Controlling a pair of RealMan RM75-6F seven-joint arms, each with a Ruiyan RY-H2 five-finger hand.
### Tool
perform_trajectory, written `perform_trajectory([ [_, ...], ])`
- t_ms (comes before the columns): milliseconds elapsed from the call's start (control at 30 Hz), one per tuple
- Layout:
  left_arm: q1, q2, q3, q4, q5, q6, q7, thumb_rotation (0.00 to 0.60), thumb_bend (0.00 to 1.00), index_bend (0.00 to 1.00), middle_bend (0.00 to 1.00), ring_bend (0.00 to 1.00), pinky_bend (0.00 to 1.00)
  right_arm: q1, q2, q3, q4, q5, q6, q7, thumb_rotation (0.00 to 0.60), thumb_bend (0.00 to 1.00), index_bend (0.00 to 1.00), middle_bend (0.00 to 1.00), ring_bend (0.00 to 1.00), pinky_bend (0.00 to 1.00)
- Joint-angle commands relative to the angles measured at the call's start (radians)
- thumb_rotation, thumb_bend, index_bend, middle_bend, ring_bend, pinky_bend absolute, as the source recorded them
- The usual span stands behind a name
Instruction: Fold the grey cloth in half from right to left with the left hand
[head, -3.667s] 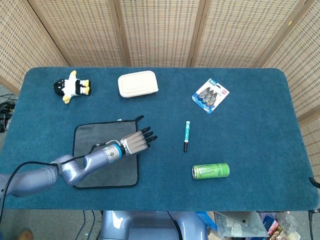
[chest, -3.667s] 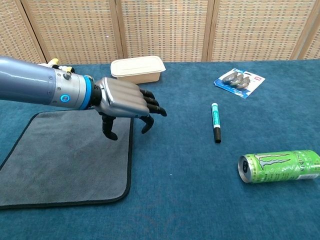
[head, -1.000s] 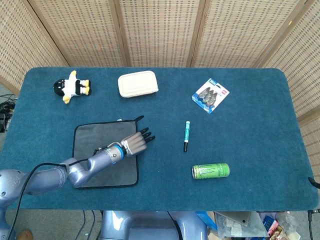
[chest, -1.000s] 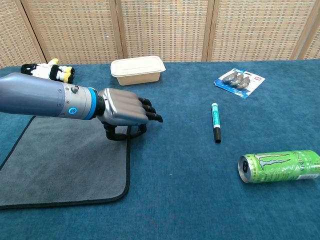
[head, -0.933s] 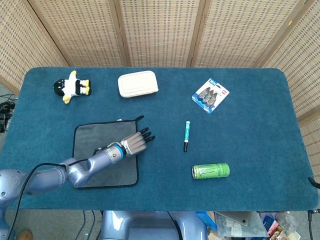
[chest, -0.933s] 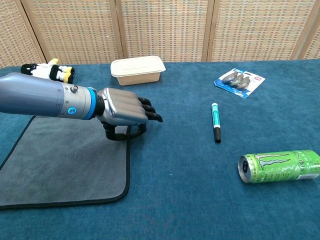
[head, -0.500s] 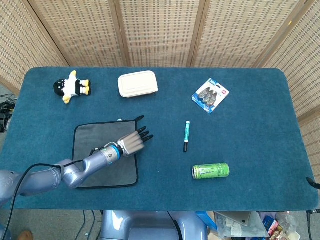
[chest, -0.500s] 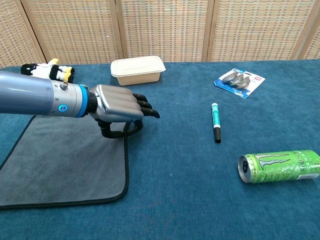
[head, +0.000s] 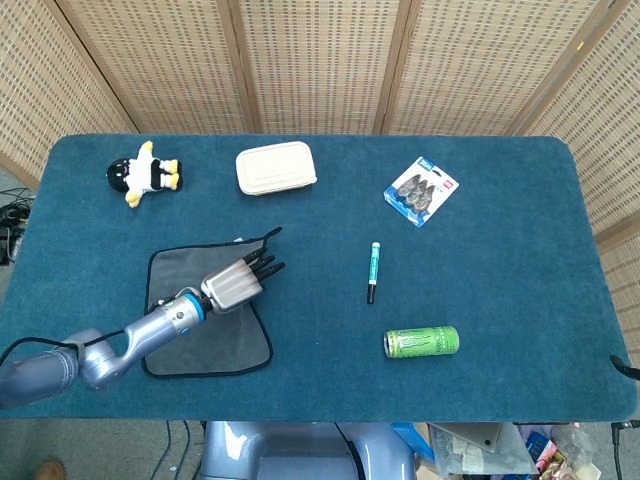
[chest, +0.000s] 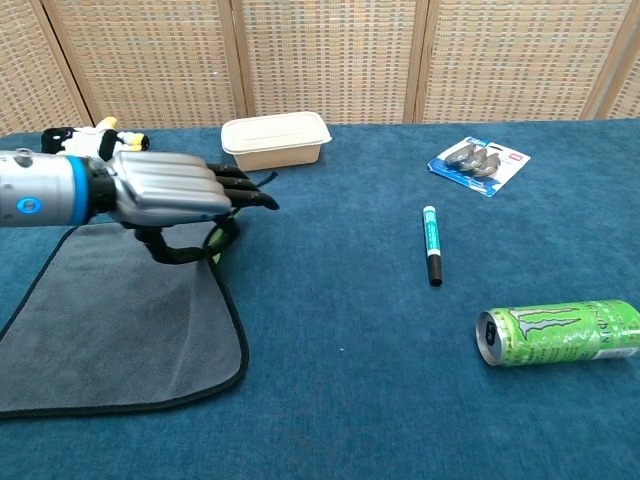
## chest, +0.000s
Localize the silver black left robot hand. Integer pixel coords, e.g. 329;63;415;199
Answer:
89;149;280;265

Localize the grey green microfibre cloth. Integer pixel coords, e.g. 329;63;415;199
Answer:
0;171;279;420

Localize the black white penguin plush toy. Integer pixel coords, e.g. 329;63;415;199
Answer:
40;116;151;162

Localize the beige lidded food container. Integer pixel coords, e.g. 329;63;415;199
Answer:
220;111;333;173

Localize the woven wooden folding screen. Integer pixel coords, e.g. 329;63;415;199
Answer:
0;0;640;136

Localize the blue table cloth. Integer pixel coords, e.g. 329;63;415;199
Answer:
0;118;640;480

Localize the teal marker pen black cap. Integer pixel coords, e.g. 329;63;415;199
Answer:
422;205;444;288

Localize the binder clip blister pack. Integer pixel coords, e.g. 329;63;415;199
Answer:
427;135;532;198

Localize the green energy drink can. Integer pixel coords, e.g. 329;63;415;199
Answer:
475;298;640;368

